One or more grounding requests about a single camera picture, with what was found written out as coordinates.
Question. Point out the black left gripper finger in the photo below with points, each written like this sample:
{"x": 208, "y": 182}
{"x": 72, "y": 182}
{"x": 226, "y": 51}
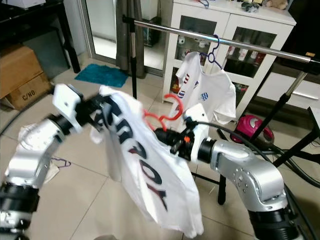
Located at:
{"x": 105, "y": 100}

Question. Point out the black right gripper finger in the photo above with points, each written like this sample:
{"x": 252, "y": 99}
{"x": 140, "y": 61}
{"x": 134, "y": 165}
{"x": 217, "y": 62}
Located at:
{"x": 167, "y": 142}
{"x": 165, "y": 132}

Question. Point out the white T-shirt dark lettering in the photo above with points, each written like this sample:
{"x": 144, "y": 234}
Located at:
{"x": 150, "y": 175}

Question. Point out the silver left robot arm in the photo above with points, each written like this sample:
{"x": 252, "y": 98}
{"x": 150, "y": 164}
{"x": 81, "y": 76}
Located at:
{"x": 35, "y": 160}

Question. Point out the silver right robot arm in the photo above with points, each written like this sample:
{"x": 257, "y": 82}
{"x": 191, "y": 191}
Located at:
{"x": 250, "y": 175}

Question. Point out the teal floor mat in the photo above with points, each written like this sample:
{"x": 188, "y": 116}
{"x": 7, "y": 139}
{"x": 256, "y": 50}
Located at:
{"x": 100, "y": 75}

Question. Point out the black upright rack pole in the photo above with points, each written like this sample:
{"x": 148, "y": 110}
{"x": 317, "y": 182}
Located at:
{"x": 133, "y": 60}

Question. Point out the white T-shirt flag print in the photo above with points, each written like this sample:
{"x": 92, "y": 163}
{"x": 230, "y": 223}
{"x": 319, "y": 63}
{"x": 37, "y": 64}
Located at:
{"x": 210, "y": 90}

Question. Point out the cardboard box black print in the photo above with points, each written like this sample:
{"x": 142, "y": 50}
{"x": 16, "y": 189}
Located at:
{"x": 32, "y": 95}

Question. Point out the white crumpled cloth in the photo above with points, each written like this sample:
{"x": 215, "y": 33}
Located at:
{"x": 27, "y": 137}

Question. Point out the dark grey curtain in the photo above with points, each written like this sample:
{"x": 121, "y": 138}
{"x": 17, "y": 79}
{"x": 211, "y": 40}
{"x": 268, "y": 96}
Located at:
{"x": 125, "y": 35}

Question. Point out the magenta round vacuum cleaner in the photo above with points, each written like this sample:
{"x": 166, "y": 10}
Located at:
{"x": 250, "y": 122}

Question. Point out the white-framed glass sliding door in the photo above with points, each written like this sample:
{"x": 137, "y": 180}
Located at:
{"x": 100, "y": 25}

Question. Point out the large plain cardboard box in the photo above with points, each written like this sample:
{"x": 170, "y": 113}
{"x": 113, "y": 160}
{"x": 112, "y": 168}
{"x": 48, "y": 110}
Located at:
{"x": 17, "y": 67}

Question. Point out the white low cabinet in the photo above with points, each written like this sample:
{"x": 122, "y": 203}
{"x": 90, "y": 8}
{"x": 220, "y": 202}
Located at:
{"x": 265, "y": 85}

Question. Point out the black shelf unit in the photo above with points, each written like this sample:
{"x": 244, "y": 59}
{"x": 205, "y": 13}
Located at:
{"x": 40, "y": 22}

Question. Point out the white flat box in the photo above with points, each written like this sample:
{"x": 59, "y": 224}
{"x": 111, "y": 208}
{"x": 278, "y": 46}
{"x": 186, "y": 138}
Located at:
{"x": 25, "y": 3}

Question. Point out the white glass-door cabinet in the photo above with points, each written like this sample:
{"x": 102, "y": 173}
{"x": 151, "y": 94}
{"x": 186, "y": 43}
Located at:
{"x": 227, "y": 17}

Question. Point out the brown stuffed toy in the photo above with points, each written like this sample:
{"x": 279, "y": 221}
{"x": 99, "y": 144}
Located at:
{"x": 276, "y": 4}

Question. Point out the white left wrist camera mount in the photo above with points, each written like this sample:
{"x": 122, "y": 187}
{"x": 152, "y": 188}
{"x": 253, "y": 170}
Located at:
{"x": 66, "y": 102}

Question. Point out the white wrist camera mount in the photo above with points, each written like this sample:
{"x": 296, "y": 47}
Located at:
{"x": 66, "y": 102}
{"x": 197, "y": 120}

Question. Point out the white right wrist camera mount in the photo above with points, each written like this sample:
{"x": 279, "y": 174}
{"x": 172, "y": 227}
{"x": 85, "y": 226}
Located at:
{"x": 197, "y": 120}

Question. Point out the chrome clothes rack rail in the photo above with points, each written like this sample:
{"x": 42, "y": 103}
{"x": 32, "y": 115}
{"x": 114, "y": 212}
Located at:
{"x": 255, "y": 47}

